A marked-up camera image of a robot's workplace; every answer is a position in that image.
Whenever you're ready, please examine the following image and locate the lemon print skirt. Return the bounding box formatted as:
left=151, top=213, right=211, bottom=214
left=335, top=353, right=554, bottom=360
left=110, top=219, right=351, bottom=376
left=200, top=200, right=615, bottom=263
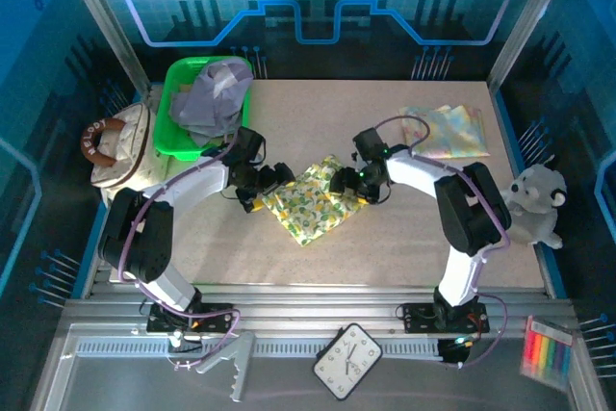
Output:
left=262, top=154, right=370, bottom=247

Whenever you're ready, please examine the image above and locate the lavender skirt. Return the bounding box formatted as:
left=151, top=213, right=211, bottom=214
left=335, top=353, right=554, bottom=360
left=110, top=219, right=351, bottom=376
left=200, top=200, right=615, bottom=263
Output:
left=170, top=58, right=254, bottom=148

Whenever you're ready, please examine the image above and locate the pastel floral skirt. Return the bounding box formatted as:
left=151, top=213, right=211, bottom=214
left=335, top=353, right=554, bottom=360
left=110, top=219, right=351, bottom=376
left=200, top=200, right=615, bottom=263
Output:
left=399, top=103, right=491, bottom=161

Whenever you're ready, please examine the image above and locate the green plastic basket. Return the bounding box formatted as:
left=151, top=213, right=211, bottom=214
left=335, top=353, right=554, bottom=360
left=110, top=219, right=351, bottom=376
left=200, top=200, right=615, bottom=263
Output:
left=153, top=57, right=254, bottom=163

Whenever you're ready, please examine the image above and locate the grey toothed plastic tool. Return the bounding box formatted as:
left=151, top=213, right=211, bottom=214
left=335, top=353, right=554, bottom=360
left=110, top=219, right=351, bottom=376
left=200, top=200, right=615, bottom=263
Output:
left=194, top=331, right=256, bottom=403

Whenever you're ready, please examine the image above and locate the grey plush toy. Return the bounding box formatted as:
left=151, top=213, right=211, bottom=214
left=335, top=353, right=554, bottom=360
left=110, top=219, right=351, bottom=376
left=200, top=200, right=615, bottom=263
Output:
left=500, top=155, right=569, bottom=251

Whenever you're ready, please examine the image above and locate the black white analog clock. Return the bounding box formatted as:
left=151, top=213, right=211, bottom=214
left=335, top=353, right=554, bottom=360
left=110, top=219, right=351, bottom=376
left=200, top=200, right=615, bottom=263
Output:
left=312, top=322, right=384, bottom=402

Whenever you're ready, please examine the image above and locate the black electronics box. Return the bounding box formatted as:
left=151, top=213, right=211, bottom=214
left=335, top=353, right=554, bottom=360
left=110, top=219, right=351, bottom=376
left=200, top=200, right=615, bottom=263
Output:
left=436, top=336, right=473, bottom=368

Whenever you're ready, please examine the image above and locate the rainbow marker pack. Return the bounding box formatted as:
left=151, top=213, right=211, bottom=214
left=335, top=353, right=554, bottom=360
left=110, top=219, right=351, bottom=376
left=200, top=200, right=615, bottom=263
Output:
left=519, top=315, right=577, bottom=392

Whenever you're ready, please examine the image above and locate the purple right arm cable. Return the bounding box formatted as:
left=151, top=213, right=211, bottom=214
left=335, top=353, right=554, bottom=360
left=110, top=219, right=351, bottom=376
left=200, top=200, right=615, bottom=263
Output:
left=372, top=115, right=509, bottom=370

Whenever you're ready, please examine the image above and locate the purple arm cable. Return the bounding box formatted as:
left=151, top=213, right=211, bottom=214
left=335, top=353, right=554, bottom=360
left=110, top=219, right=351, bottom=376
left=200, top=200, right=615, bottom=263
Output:
left=372, top=115, right=509, bottom=370
left=117, top=129, right=242, bottom=372

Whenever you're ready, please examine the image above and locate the quilted bag brown handle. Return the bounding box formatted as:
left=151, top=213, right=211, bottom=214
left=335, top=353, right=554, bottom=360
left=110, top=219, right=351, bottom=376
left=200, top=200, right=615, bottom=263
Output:
left=80, top=103, right=165, bottom=204

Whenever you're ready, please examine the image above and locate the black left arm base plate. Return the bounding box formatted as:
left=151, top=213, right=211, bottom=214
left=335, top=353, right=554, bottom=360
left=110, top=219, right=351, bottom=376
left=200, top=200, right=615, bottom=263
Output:
left=146, top=302, right=244, bottom=335

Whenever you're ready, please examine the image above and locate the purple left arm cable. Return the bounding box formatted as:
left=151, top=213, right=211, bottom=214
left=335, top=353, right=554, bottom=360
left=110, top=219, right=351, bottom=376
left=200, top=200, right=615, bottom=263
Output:
left=117, top=129, right=242, bottom=372

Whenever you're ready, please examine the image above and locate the aluminium frame rail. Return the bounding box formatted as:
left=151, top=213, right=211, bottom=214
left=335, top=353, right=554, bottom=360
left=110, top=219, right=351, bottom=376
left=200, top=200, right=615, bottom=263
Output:
left=62, top=283, right=578, bottom=359

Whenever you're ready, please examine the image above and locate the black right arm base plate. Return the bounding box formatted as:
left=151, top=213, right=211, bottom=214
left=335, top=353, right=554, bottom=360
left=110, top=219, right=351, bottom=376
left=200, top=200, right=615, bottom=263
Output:
left=401, top=302, right=490, bottom=335

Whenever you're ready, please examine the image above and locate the grey slotted cable duct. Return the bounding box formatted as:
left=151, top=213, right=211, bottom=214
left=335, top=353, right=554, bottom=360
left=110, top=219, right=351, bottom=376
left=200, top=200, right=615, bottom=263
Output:
left=76, top=339, right=442, bottom=358

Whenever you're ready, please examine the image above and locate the aluminium frame post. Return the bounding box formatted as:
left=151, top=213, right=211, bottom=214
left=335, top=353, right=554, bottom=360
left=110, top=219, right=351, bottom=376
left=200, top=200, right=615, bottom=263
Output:
left=55, top=0, right=151, bottom=94
left=486, top=0, right=582, bottom=92

